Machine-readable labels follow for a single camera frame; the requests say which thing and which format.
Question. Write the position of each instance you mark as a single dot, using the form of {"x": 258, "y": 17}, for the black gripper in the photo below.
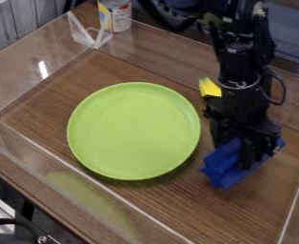
{"x": 237, "y": 115}

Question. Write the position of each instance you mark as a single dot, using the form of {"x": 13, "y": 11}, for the blue block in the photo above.
{"x": 219, "y": 166}

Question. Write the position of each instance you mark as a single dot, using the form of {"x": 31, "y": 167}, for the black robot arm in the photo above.
{"x": 237, "y": 24}

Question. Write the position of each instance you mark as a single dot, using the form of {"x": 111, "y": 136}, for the green round plate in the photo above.
{"x": 133, "y": 131}

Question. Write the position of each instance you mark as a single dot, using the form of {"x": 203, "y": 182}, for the yellow toy banana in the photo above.
{"x": 207, "y": 87}

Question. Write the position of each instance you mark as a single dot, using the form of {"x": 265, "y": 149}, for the white yellow can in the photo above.
{"x": 114, "y": 14}

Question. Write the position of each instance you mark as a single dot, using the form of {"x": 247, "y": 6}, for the clear acrylic enclosure wall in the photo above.
{"x": 43, "y": 81}

